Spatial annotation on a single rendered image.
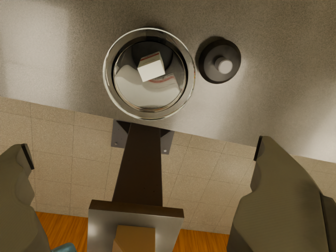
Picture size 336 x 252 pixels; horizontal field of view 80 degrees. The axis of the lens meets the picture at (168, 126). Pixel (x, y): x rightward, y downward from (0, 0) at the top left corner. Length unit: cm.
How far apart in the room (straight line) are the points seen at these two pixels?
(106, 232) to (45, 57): 59
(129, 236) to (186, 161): 114
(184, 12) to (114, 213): 61
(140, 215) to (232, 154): 126
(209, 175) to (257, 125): 140
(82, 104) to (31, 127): 134
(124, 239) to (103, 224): 9
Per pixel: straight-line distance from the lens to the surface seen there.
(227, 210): 234
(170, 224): 78
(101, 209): 74
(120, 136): 164
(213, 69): 45
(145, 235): 77
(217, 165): 189
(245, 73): 52
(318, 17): 57
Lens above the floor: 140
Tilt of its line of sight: 62 degrees down
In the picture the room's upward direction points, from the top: 174 degrees clockwise
